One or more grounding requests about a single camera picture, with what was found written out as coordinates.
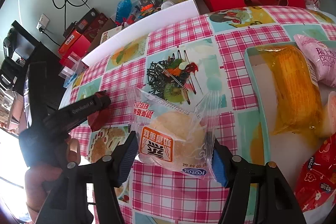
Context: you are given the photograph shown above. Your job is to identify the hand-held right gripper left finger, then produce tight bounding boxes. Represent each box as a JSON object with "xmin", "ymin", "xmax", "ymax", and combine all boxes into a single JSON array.
[{"xmin": 45, "ymin": 130, "xmax": 137, "ymax": 224}]

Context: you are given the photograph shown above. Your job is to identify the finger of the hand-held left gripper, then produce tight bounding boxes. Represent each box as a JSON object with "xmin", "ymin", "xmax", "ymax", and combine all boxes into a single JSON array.
[{"xmin": 93, "ymin": 94, "xmax": 112, "ymax": 112}]

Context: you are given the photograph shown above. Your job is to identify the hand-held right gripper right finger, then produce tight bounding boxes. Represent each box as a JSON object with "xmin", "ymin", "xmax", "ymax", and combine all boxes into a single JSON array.
[{"xmin": 211, "ymin": 136, "xmax": 306, "ymax": 224}]

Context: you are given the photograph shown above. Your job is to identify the brown red snack packet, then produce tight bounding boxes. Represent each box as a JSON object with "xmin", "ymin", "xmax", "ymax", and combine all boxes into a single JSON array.
[{"xmin": 87, "ymin": 91, "xmax": 111, "ymax": 132}]

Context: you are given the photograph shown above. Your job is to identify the round bun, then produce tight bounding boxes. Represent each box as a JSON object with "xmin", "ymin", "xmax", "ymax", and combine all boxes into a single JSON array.
[{"xmin": 126, "ymin": 85, "xmax": 223, "ymax": 180}]

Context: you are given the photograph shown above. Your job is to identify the teal cardboard tray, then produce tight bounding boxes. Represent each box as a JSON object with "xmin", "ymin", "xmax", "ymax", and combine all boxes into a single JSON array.
[{"xmin": 244, "ymin": 42, "xmax": 336, "ymax": 214}]

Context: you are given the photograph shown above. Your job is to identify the red printed snack packet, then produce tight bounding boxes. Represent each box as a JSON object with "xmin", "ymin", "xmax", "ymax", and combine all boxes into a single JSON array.
[{"xmin": 294, "ymin": 133, "xmax": 336, "ymax": 214}]

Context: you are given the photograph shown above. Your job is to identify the yellow bread packet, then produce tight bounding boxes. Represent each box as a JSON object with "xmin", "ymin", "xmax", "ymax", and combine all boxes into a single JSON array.
[{"xmin": 256, "ymin": 45, "xmax": 326, "ymax": 136}]

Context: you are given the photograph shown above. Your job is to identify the pale peach snack packet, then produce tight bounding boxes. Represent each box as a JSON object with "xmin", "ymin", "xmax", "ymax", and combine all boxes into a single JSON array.
[{"xmin": 322, "ymin": 91, "xmax": 336, "ymax": 138}]

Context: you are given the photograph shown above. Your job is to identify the pink swiss roll packet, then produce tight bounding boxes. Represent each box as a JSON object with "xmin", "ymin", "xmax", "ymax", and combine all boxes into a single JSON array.
[{"xmin": 293, "ymin": 34, "xmax": 336, "ymax": 87}]

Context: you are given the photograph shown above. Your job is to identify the person's left hand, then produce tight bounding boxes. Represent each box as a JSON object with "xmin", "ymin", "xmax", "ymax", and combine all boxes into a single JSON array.
[{"xmin": 24, "ymin": 138, "xmax": 80, "ymax": 215}]

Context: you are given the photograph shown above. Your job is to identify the clear plastic box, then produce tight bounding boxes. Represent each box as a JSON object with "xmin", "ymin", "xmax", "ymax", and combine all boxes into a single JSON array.
[{"xmin": 59, "ymin": 52, "xmax": 86, "ymax": 80}]

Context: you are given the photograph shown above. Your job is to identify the orange red box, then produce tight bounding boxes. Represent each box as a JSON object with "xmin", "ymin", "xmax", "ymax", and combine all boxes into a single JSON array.
[{"xmin": 58, "ymin": 30, "xmax": 91, "ymax": 56}]

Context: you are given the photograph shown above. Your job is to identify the printed cardboard box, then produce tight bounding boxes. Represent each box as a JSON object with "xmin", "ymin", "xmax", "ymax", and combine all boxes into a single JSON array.
[{"xmin": 100, "ymin": 26, "xmax": 124, "ymax": 44}]

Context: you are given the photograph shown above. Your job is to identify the dark brown box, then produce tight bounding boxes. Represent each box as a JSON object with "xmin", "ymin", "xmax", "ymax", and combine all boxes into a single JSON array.
[{"xmin": 63, "ymin": 7, "xmax": 109, "ymax": 39}]

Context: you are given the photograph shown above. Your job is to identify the black appliance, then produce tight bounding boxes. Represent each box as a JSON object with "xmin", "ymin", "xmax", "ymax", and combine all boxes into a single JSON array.
[{"xmin": 0, "ymin": 20, "xmax": 42, "ymax": 109}]

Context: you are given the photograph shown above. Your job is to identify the blue liquid bottle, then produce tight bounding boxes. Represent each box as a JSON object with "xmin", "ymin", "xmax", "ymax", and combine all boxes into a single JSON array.
[{"xmin": 115, "ymin": 0, "xmax": 133, "ymax": 25}]

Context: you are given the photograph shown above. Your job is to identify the pink checkered tablecloth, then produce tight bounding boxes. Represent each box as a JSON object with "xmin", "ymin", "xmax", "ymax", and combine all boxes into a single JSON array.
[{"xmin": 59, "ymin": 5, "xmax": 336, "ymax": 224}]

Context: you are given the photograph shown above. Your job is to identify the colourful toy pile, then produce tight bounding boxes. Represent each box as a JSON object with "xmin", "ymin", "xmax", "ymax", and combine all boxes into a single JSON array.
[{"xmin": 127, "ymin": 0, "xmax": 163, "ymax": 22}]

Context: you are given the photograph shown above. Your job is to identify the white wall socket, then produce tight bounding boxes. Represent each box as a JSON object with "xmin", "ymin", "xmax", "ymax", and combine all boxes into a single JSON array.
[{"xmin": 36, "ymin": 13, "xmax": 50, "ymax": 31}]

